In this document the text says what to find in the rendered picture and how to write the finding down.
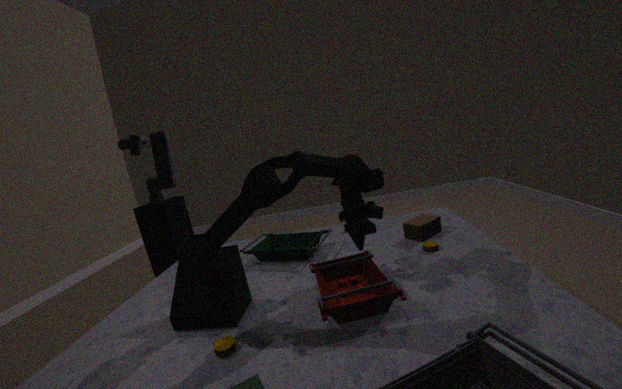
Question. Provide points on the red plastic tray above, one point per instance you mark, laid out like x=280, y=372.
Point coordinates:
x=366, y=272

